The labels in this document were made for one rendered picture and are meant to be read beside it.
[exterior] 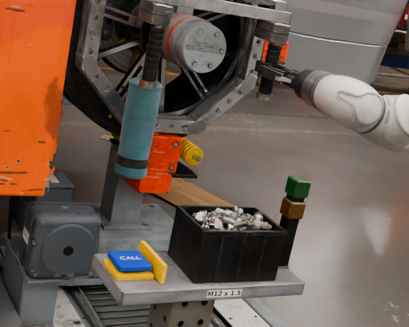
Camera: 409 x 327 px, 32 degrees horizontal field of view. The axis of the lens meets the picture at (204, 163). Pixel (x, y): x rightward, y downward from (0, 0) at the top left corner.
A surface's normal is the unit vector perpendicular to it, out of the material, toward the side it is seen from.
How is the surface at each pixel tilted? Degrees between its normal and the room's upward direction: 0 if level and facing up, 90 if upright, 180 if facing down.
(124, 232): 0
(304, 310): 0
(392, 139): 132
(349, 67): 90
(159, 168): 90
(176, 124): 90
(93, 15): 90
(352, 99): 70
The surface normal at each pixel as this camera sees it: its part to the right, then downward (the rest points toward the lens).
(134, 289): 0.19, -0.94
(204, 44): 0.45, 0.33
